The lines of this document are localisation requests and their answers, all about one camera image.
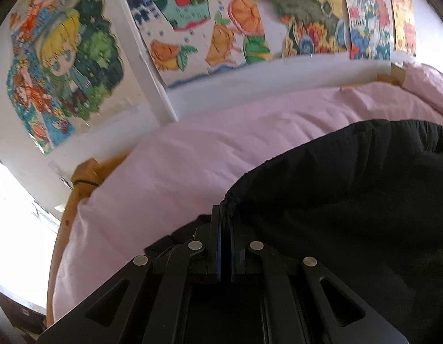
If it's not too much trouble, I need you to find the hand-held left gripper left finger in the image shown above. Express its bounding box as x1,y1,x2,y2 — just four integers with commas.
39,204,226,344

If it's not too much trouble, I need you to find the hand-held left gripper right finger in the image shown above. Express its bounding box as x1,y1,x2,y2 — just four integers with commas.
225,218,410,344

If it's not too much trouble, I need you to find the black padded jacket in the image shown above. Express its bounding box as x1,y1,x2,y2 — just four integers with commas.
144,118,443,344

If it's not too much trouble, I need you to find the pink bed blanket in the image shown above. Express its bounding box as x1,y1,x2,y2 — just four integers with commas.
50,62,443,324

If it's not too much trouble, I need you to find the bright window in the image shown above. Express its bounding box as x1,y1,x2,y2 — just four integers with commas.
0,153,62,309

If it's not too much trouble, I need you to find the orange fruit drawing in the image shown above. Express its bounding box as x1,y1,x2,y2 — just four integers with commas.
124,0,274,89

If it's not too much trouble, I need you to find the blond character drawing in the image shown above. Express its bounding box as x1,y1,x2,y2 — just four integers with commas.
31,0,137,130

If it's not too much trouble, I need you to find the hill landscape drawing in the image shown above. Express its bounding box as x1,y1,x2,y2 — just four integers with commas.
225,0,350,59

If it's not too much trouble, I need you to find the pink pillow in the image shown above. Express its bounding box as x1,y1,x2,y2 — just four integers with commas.
403,63,443,116

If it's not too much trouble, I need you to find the city doodle drawing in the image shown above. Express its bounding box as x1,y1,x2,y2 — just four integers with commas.
337,0,393,60

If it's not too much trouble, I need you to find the yellow chick pink pig drawing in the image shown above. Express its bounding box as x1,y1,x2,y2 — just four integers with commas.
385,0,418,57

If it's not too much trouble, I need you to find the orange-haired girl drawing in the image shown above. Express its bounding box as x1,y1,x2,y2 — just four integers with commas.
9,0,86,45

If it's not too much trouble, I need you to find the wooden bed frame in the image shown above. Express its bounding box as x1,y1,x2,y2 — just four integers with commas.
46,62,408,327

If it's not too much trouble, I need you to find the white wall conduit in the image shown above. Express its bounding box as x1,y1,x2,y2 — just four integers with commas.
111,0,179,123

